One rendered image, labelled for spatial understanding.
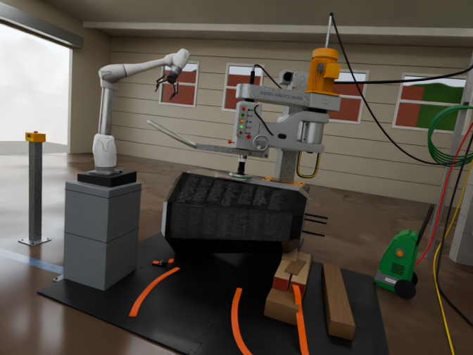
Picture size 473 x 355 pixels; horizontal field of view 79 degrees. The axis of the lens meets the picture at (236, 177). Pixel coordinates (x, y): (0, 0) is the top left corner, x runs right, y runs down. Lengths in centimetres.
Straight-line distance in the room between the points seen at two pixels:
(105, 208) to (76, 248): 45
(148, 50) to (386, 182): 849
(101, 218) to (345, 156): 743
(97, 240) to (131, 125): 868
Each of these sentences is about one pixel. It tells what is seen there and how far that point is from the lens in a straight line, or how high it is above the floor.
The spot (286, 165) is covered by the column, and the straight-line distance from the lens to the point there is 345.
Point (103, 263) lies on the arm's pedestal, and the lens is 247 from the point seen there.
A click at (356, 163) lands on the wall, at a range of 887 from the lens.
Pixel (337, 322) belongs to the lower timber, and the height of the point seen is 12.
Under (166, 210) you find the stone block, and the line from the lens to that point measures 274.
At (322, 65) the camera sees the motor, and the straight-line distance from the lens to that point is 286.
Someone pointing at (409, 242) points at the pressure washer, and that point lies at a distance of 310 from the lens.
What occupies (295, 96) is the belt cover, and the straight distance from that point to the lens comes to 275.
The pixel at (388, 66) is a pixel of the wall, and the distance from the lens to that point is 915.
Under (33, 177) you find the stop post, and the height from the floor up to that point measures 66.
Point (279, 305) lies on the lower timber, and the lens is 229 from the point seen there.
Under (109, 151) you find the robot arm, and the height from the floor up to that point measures 105.
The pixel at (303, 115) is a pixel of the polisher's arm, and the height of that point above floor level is 153.
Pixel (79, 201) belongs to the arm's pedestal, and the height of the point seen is 67.
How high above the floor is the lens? 133
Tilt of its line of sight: 9 degrees down
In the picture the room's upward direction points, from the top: 7 degrees clockwise
